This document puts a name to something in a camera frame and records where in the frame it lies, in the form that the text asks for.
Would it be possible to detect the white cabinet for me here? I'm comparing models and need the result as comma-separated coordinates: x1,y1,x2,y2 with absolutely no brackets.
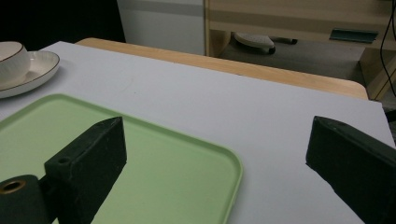
116,0,206,57

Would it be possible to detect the black cable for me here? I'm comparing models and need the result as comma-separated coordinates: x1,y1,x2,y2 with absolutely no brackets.
375,0,396,101

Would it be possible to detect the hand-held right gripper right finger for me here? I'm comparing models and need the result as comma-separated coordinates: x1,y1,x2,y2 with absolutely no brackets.
305,116,396,224

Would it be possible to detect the light green plastic tray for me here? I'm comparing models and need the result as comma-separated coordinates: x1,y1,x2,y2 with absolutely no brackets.
0,93,244,224

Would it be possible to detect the white saucer with gold rim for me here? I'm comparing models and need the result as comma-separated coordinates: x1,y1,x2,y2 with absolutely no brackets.
0,50,61,100

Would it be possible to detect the wooden cabinet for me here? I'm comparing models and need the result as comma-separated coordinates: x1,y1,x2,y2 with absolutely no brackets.
204,0,396,101

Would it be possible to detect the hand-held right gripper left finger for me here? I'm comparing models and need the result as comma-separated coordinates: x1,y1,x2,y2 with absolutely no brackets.
44,116,128,224

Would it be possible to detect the white cup with gold rim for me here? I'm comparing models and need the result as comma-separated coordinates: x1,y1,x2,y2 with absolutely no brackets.
0,41,32,85

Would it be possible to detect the white chair base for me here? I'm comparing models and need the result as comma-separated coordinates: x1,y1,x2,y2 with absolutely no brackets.
233,32,276,55

